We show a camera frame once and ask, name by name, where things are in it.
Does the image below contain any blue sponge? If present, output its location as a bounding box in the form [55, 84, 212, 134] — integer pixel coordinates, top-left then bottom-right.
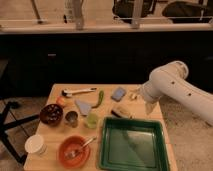
[111, 87, 126, 102]

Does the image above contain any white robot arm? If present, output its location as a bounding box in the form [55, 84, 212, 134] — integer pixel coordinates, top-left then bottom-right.
[140, 61, 213, 126]

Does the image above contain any light green plastic cup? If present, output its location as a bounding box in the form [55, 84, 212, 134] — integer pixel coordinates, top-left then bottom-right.
[85, 113, 99, 129]

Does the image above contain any small metal cup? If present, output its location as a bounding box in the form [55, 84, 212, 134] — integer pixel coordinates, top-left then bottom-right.
[65, 111, 78, 128]

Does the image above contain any white paper cup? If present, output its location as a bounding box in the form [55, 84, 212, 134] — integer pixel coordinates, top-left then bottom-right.
[25, 134, 47, 155]

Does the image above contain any small yellow toy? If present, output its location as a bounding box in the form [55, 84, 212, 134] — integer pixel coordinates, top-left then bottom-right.
[129, 91, 138, 101]

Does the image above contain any green plastic tray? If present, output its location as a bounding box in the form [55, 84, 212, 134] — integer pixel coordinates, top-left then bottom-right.
[99, 117, 170, 171]

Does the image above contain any green chili pepper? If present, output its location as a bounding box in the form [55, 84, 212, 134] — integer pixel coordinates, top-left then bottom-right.
[92, 90, 104, 108]

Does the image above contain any grey blue cloth piece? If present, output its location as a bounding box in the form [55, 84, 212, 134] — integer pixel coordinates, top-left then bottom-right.
[75, 100, 92, 116]

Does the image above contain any orange bowl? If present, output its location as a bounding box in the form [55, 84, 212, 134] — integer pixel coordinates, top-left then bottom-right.
[57, 135, 90, 169]

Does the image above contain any metal spoon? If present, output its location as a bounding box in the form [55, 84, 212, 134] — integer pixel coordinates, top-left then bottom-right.
[65, 137, 96, 159]

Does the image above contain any small orange fruit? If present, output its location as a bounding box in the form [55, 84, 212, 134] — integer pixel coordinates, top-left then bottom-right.
[56, 96, 67, 107]

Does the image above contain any dark red bowl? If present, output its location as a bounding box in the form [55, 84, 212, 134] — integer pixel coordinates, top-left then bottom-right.
[39, 104, 63, 127]

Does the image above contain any black bag on ledge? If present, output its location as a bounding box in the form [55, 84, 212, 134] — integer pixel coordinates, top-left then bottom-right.
[112, 0, 157, 23]

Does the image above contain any black office chair base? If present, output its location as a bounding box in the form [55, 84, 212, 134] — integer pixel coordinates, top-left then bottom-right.
[0, 101, 39, 164]

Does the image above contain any black handled scrub brush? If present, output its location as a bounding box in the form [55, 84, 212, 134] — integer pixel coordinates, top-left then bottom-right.
[111, 106, 132, 118]

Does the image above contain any white handled kitchen tool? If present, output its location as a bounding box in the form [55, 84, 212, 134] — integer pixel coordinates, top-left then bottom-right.
[61, 88, 97, 97]

